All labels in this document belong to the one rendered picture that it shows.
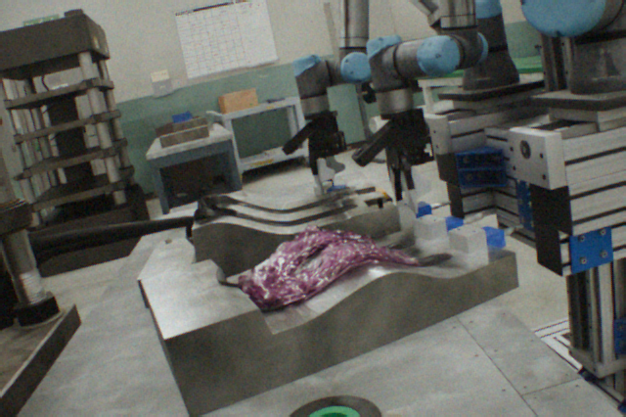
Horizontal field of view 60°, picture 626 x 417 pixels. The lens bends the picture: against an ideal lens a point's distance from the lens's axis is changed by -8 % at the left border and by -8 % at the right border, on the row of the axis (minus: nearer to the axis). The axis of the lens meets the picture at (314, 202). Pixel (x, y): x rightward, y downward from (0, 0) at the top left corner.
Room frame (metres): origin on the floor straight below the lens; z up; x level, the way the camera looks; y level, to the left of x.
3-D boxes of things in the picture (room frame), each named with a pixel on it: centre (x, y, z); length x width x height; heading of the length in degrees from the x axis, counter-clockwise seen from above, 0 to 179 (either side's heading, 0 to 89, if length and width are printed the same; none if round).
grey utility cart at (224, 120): (7.07, 0.48, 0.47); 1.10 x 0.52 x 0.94; 108
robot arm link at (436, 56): (1.13, -0.28, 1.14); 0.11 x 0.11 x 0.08; 40
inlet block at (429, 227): (0.96, -0.23, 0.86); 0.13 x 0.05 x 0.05; 110
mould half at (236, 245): (1.16, 0.11, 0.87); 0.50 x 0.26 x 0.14; 93
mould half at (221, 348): (0.81, 0.01, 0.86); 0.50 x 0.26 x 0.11; 110
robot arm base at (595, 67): (0.97, -0.57, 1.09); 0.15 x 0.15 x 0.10
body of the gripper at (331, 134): (1.56, -0.06, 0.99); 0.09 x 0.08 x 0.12; 65
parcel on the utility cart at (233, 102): (7.06, 0.64, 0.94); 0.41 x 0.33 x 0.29; 108
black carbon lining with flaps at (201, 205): (1.15, 0.10, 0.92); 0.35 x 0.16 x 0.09; 93
